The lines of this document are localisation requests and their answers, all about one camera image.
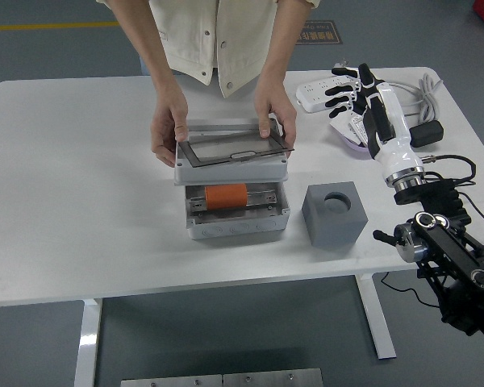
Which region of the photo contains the grey plastic box base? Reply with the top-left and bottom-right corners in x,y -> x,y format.
184,181 -> 291,241

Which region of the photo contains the black power adapter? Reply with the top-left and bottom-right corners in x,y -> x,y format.
407,119 -> 444,149

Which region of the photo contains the person's left hand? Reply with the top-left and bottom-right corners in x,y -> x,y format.
252,82 -> 298,148

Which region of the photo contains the robot right hand white shell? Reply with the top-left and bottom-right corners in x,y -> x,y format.
324,62 -> 425,178

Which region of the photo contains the lilac plastic tray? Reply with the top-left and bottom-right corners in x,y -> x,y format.
330,120 -> 374,152

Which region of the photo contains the white wall socket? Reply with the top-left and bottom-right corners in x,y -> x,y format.
329,112 -> 354,140

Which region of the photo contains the person's torso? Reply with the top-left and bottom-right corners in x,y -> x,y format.
96,0 -> 322,99

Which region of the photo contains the orange cylindrical battery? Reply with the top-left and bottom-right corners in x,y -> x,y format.
204,183 -> 248,210

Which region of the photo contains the white power strip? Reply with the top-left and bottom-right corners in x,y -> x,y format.
294,77 -> 358,113

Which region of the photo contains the white table leg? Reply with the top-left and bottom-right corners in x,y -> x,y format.
354,273 -> 398,360
73,298 -> 104,387

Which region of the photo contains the light grey bundled power cable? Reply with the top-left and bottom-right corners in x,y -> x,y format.
386,73 -> 444,124

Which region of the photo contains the person's right hand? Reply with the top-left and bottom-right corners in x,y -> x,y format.
150,86 -> 190,169

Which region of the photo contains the black floor sign yellow text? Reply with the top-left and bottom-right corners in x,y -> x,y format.
296,19 -> 343,46

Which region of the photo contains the grey block with round hole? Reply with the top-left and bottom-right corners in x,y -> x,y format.
301,181 -> 368,250

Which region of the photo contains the grey metal plate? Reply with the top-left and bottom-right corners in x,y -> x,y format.
223,368 -> 323,387

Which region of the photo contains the black adapter cord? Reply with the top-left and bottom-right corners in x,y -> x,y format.
457,189 -> 484,248

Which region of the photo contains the grey box cover frame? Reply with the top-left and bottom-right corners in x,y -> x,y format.
173,117 -> 290,186

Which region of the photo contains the thin black cord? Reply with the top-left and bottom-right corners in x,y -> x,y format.
380,272 -> 443,308

